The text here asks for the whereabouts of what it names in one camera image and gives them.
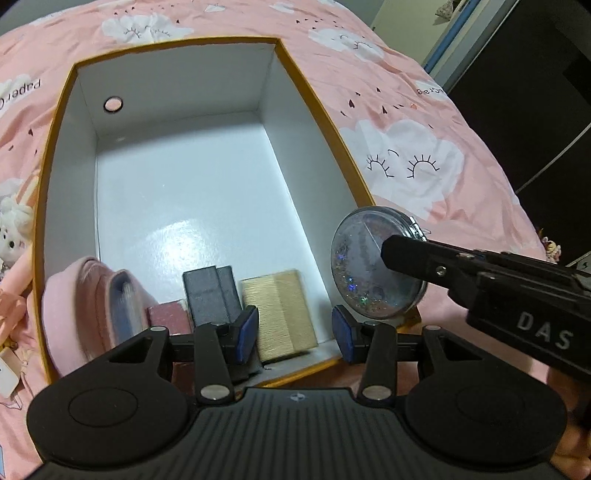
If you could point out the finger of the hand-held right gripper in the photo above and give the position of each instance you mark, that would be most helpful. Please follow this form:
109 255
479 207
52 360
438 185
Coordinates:
425 261

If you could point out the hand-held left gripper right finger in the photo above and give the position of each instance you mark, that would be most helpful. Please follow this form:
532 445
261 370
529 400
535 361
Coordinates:
344 334

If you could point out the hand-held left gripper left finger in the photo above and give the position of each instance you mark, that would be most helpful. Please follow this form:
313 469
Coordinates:
247 334

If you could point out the tan small box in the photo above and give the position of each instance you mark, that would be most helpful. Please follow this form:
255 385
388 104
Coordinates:
281 314

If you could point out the dark grey small box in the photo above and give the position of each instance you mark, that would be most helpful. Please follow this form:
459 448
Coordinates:
207 295

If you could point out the round glitter mirror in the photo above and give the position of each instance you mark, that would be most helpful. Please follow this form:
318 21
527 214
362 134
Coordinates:
358 258

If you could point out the red glitter small box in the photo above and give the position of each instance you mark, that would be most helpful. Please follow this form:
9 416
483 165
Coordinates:
168 318

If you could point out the pink card case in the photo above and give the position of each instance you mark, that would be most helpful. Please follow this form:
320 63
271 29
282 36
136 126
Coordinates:
127 304

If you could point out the white cardboard box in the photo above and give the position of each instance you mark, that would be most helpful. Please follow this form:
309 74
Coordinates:
184 184

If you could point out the pink fabric pouch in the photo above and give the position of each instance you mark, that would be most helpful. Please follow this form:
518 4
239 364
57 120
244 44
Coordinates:
69 304

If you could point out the person's right hand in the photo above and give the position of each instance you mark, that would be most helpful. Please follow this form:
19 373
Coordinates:
572 443

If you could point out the small floral ornament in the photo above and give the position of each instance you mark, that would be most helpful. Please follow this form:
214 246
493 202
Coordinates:
550 244

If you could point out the pink cloud print blanket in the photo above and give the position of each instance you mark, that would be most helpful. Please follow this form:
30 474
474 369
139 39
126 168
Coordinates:
415 92

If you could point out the dark wardrobe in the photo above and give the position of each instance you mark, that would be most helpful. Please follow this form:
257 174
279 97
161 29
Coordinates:
531 115

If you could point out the pink garment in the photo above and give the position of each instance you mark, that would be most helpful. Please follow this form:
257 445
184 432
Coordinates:
16 295

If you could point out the cream door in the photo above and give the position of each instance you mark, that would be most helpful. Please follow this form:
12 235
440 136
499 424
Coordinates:
406 21

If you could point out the white paper tag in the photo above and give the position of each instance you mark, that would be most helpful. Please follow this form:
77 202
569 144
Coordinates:
8 376

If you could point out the hanging small bag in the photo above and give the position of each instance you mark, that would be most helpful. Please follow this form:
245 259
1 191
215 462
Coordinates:
451 9

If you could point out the white plush toy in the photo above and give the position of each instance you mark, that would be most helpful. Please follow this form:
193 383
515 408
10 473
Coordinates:
14 230

